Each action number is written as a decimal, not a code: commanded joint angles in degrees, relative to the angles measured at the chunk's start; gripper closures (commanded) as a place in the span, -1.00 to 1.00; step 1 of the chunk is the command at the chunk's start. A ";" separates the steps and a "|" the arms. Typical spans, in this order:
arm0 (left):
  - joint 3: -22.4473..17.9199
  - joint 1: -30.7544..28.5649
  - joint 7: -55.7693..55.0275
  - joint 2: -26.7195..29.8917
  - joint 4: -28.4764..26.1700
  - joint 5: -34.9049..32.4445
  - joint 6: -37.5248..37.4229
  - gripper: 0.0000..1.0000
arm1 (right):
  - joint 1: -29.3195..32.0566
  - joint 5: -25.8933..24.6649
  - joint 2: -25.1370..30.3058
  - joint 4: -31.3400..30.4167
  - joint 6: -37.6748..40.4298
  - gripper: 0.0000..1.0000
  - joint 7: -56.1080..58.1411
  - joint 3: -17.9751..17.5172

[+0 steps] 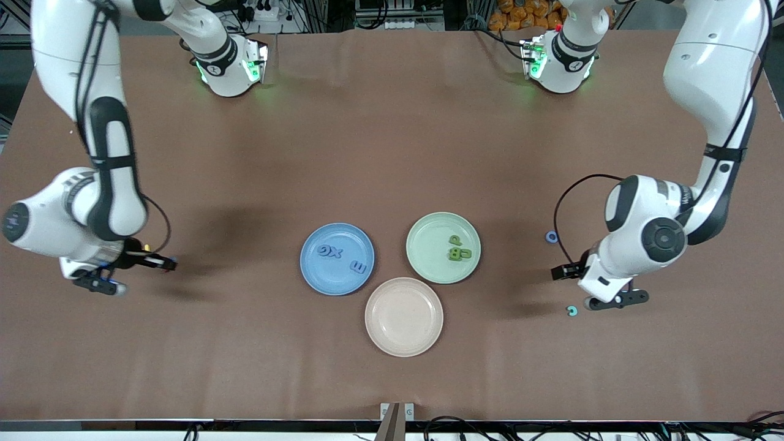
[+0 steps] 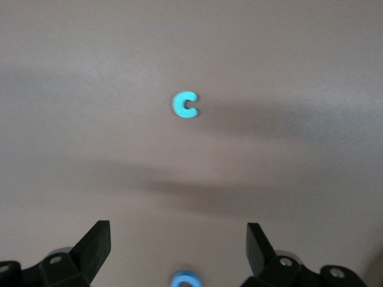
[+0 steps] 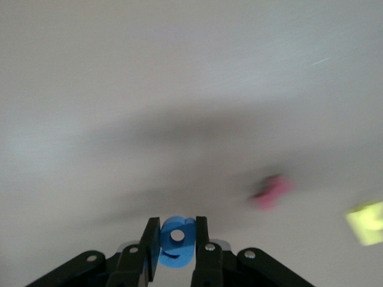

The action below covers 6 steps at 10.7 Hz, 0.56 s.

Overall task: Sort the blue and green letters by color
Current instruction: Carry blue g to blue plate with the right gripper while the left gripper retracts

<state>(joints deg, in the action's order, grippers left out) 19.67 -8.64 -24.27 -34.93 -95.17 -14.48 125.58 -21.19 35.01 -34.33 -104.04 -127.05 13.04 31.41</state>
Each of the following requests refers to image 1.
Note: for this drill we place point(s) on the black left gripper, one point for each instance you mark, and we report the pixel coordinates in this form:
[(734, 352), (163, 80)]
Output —
[(570, 270)]

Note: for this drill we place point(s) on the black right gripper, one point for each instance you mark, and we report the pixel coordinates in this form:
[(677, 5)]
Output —
[(132, 260)]

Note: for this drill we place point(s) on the green letter B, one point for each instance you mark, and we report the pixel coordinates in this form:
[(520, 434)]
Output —
[(454, 253)]

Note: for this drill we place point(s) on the green letter P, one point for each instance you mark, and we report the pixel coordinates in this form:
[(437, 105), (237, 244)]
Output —
[(454, 239)]

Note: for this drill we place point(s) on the blue letter G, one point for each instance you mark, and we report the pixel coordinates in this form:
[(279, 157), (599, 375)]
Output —
[(319, 250)]

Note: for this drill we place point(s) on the blue letter X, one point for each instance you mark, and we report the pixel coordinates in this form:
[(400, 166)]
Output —
[(335, 251)]

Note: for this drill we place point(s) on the blue letter E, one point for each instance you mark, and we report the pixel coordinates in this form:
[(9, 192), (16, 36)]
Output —
[(358, 266)]

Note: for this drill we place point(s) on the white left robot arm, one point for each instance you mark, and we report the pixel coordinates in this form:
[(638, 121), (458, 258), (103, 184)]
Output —
[(625, 263)]

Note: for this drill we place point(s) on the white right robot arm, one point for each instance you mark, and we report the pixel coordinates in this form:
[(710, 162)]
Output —
[(55, 233)]

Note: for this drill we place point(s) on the blue letter O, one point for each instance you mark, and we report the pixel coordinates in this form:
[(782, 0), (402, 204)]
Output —
[(547, 237)]

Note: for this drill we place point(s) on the green plate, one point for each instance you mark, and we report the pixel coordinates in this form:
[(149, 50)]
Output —
[(429, 245)]

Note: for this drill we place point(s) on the beige plate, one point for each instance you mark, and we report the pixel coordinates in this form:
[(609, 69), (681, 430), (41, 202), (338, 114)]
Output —
[(403, 316)]

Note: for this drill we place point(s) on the blue plate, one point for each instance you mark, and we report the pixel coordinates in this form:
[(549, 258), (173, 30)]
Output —
[(337, 278)]

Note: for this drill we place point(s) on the brown table cover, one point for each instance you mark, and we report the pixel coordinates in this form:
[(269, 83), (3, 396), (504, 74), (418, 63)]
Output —
[(392, 153)]

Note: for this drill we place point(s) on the base connector panel green light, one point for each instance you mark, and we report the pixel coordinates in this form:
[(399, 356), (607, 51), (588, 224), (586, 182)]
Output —
[(531, 58), (254, 61)]

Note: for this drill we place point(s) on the pile of orange fruit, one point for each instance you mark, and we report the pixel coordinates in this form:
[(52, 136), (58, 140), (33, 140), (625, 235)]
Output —
[(520, 15)]

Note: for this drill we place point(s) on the small white power strip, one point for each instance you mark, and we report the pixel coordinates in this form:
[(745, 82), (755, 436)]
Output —
[(266, 13)]

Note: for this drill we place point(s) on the long white power strip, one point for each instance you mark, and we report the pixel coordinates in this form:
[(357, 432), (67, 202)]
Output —
[(398, 24)]

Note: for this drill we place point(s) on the small metal bracket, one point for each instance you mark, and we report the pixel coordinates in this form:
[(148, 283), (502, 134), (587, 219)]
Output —
[(384, 411)]

